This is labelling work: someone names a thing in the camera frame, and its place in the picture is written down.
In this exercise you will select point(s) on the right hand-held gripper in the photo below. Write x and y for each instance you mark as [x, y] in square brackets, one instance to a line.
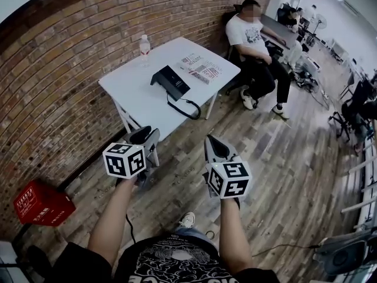
[228, 180]

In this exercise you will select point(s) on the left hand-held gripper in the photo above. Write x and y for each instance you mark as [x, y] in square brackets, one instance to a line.
[123, 161]

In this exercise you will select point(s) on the black rectangular object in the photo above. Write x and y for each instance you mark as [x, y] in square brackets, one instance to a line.
[165, 88]

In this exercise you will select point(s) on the person's right forearm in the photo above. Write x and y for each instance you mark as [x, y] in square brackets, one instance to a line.
[235, 234]

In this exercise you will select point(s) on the person's left forearm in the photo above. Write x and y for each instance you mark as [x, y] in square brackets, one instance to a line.
[113, 217]

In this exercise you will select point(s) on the black desk telephone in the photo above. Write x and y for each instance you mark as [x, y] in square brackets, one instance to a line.
[176, 80]

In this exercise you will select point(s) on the white folding table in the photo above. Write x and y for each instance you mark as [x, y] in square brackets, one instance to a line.
[141, 99]

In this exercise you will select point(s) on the white sneaker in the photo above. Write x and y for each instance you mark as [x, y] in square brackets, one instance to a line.
[187, 219]

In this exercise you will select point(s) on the flag print magazine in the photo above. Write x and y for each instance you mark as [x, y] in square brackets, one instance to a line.
[207, 72]

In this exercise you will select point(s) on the clear plastic water bottle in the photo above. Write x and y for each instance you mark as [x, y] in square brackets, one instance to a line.
[144, 50]

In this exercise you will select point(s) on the blue jeans leg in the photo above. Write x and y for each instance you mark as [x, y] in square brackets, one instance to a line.
[193, 234]

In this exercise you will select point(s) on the white printed magazine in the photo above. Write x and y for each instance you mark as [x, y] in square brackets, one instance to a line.
[191, 60]

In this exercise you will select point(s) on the black printed t-shirt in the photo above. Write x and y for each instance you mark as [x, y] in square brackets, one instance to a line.
[176, 261]

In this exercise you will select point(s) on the white power strip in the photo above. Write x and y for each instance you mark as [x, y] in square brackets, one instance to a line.
[324, 94]

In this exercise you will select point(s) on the red metal box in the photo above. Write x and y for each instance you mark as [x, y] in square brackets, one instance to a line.
[44, 205]

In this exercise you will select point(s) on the white box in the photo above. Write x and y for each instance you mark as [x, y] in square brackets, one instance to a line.
[310, 62]

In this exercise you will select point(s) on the grey desk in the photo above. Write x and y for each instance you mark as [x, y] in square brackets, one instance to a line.
[278, 29]

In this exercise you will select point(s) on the black mesh chair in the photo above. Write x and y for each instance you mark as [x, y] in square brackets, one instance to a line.
[355, 108]

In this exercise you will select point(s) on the black equipment case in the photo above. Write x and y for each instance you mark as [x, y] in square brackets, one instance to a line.
[344, 255]

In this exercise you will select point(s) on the standing fan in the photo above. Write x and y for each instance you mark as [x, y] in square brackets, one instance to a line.
[321, 21]

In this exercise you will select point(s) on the white metal rail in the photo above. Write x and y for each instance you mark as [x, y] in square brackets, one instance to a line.
[366, 187]

